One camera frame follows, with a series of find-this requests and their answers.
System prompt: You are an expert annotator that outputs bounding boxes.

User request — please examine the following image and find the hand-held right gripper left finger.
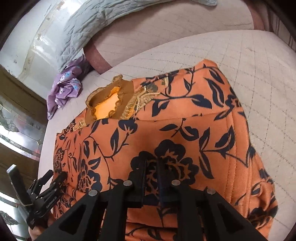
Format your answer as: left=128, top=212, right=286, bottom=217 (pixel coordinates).
left=47, top=152, right=149, bottom=241

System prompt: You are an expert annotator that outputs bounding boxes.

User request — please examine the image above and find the striped pillow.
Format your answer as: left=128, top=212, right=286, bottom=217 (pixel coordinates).
left=268, top=9, right=295, bottom=52

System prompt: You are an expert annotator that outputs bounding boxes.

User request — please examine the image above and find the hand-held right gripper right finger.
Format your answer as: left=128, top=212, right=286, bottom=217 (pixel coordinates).
left=157, top=159, right=267, bottom=241

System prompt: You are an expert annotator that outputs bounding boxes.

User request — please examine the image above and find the grey quilted blanket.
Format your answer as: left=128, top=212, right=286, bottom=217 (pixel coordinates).
left=57, top=0, right=218, bottom=73

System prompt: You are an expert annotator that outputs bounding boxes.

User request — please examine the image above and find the wooden door with patterned glass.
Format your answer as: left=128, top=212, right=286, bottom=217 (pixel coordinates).
left=0, top=65, right=48, bottom=241

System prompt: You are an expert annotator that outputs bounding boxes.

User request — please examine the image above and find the purple floral cloth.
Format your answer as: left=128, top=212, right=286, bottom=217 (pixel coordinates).
left=47, top=55, right=93, bottom=120

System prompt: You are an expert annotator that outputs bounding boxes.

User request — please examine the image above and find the orange floral garment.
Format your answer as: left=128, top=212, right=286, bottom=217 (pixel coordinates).
left=52, top=59, right=278, bottom=241

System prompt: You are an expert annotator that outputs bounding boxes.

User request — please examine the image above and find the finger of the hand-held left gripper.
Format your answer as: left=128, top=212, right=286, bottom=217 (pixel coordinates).
left=34, top=170, right=54, bottom=189
left=49, top=172, right=68, bottom=195

